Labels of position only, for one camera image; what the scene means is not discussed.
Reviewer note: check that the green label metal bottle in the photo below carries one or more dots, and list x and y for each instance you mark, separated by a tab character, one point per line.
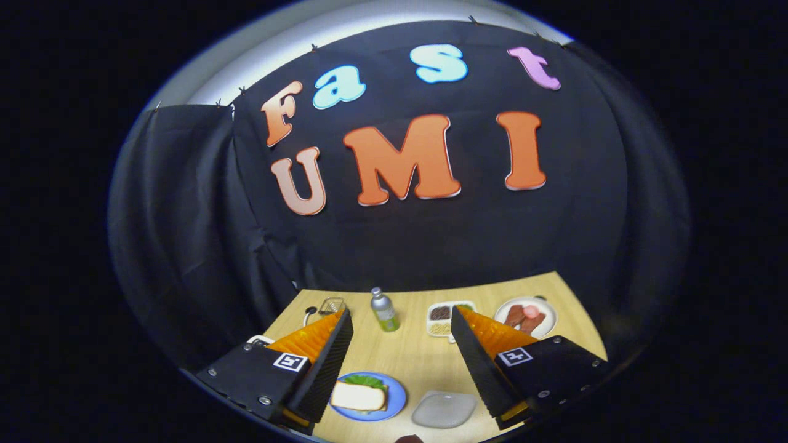
385	314

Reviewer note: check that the toasted bread slice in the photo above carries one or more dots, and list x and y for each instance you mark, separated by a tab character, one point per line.
357	397

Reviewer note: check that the pink sausage piece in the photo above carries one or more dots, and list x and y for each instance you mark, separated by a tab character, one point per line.
530	311

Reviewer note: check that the green lettuce leaf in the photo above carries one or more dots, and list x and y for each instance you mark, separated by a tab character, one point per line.
366	380

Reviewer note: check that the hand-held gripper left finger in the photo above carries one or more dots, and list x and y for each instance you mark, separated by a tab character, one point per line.
326	369

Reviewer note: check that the cream toaster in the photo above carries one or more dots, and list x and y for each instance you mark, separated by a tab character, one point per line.
261	339

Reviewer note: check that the blue round plate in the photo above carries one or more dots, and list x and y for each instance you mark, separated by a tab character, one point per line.
397	397

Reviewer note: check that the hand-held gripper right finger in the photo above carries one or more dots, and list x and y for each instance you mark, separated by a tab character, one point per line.
477	366

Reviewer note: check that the red-brown meat slice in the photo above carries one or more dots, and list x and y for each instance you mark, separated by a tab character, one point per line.
514	315
534	324

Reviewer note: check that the pile of yellow beans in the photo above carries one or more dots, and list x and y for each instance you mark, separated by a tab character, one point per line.
439	328

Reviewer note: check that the pile of dark beans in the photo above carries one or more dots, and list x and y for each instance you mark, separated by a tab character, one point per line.
440	312

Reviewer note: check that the black backdrop cloth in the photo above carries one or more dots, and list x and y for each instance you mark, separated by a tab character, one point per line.
431	246

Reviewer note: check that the white oval plate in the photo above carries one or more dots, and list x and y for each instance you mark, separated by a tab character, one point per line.
550	317

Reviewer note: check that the white square plate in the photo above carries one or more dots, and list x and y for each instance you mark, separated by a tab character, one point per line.
443	409

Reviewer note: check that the white divided tray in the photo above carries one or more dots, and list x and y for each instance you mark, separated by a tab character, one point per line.
452	321

